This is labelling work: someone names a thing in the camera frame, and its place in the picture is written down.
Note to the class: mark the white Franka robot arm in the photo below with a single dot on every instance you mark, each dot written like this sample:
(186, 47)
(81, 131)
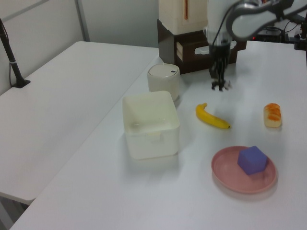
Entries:
(247, 24)

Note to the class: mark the black pole with clamp base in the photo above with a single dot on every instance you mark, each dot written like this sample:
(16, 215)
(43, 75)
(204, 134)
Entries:
(12, 60)

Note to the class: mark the black stand with bracket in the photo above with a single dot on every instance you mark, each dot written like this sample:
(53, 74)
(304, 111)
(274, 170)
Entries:
(301, 40)

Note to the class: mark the purple foam cube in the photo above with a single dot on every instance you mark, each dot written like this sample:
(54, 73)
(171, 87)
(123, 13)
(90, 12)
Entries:
(251, 160)

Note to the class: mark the yellow toy banana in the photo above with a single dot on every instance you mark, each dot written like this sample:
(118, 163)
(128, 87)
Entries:
(211, 118)

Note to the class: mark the black electronics box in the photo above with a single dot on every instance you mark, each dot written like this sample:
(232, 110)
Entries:
(271, 37)

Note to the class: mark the dark brown cabinet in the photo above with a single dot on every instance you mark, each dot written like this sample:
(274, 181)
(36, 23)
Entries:
(166, 48)

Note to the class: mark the pink round plate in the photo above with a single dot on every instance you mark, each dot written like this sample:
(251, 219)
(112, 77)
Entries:
(227, 172)

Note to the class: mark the toy bread with orange glaze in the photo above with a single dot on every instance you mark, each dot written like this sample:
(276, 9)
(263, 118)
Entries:
(272, 116)

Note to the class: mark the cream plastic cabinet unit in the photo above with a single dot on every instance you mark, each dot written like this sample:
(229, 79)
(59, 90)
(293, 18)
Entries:
(172, 14)

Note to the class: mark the cream lidded trash can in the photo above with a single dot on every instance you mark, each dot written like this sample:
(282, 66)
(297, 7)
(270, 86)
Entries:
(163, 81)

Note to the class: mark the wooden drawer with brown front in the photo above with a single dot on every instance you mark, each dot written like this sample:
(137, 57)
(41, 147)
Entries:
(194, 62)

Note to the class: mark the cream plastic open box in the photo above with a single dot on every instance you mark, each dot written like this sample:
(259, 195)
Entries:
(153, 146)

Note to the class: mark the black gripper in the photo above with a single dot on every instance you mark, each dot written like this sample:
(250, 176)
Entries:
(219, 57)

